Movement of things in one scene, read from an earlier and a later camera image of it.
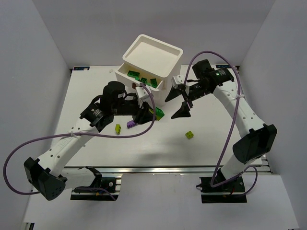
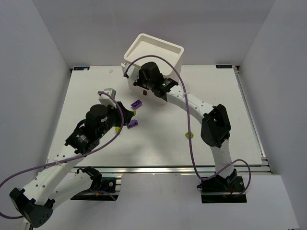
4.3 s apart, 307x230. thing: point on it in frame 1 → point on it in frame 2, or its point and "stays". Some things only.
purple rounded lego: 131,123 stays
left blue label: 81,68 stays
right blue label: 223,66 stays
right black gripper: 186,96 → 137,80
